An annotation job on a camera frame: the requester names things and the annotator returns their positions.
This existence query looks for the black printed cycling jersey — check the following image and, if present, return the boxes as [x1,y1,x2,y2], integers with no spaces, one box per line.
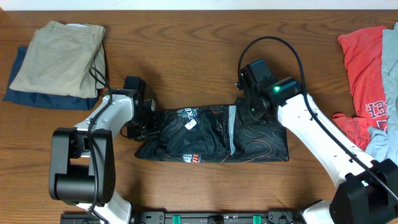
[135,105,289,163]

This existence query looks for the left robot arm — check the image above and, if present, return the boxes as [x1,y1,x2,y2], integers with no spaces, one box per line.
[49,89,155,224]

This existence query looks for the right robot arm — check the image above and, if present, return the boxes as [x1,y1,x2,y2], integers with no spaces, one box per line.
[236,78,397,223]

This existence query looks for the folded khaki pants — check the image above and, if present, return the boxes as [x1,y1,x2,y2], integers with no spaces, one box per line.
[10,21,105,98]

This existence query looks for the red t-shirt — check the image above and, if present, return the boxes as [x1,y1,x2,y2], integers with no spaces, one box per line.
[332,26,387,150]

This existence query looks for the light blue t-shirt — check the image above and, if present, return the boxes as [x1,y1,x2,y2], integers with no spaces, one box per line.
[365,25,397,163]

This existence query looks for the folded navy blue garment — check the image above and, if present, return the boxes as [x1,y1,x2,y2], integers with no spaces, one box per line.
[3,46,99,111]

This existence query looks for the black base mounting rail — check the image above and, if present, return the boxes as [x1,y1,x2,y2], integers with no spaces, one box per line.
[60,210,305,224]

